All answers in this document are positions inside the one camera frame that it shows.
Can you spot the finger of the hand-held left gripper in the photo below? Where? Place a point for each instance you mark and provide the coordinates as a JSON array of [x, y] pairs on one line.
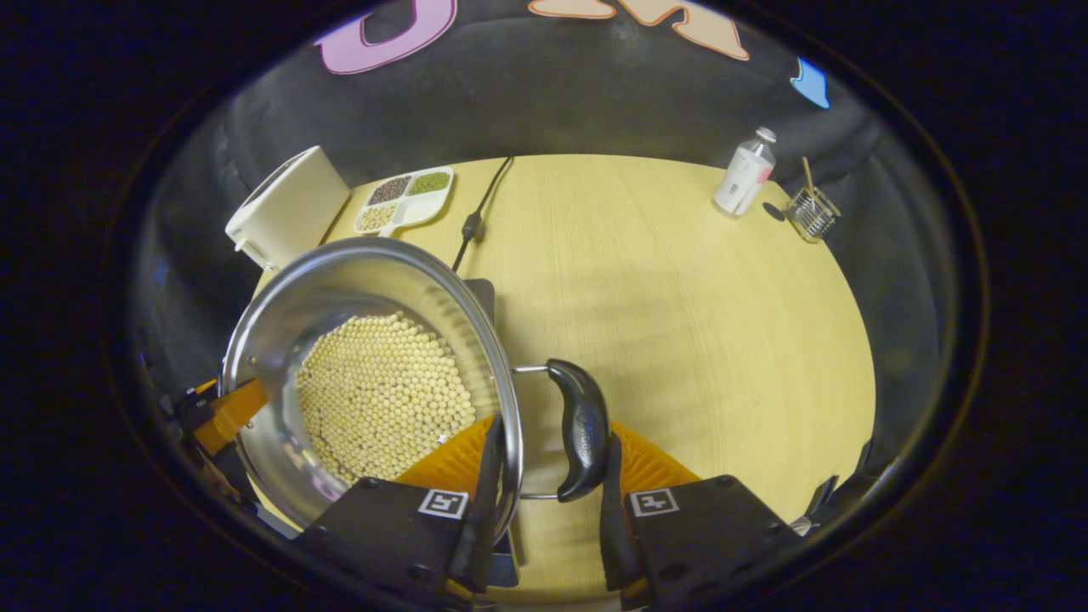
[[229, 416], [202, 389]]

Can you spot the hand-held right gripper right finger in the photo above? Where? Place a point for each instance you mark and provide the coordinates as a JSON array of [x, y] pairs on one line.
[[614, 527]]

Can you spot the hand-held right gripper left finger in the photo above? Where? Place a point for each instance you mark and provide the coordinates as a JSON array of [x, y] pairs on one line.
[[484, 510]]

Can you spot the black induction cooktop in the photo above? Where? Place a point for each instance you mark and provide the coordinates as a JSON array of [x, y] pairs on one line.
[[483, 297]]

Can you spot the pile of yellow soybeans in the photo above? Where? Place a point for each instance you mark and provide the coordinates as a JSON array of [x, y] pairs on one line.
[[382, 391]]

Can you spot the white toaster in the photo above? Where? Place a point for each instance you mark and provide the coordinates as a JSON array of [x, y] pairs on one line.
[[289, 208]]

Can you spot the white divided bean tray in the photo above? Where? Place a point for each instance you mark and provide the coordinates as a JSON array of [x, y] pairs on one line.
[[408, 204]]

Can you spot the small black round disc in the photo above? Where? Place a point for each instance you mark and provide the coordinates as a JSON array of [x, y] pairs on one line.
[[773, 212]]

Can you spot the clear bottle with pink label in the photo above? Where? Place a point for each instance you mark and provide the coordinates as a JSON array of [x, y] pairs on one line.
[[744, 178]]

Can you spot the wooden stick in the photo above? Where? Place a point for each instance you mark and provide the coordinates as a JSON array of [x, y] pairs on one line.
[[808, 177]]

